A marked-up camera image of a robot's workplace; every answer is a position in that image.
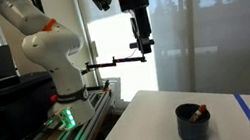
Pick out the dark blue plastic cup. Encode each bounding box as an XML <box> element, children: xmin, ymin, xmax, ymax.
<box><xmin>173</xmin><ymin>99</ymin><xmax>215</xmax><ymax>140</ymax></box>

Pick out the black camera on rod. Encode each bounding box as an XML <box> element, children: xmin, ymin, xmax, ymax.
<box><xmin>128</xmin><ymin>37</ymin><xmax>158</xmax><ymax>58</ymax></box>

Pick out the black camera mounting rod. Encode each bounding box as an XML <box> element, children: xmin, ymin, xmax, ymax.
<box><xmin>79</xmin><ymin>52</ymin><xmax>148</xmax><ymax>76</ymax></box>

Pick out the white window handle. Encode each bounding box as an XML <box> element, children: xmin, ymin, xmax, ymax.
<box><xmin>90</xmin><ymin>40</ymin><xmax>100</xmax><ymax>59</ymax></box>

